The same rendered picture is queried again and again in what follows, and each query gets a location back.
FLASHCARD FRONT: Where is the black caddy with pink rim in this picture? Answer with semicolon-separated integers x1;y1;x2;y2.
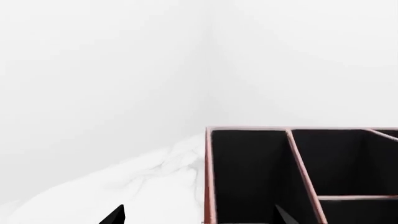
203;126;398;224

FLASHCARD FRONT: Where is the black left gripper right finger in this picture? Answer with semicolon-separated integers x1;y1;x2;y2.
275;204;300;224

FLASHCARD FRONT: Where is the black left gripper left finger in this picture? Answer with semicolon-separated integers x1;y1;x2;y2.
98;203;126;224

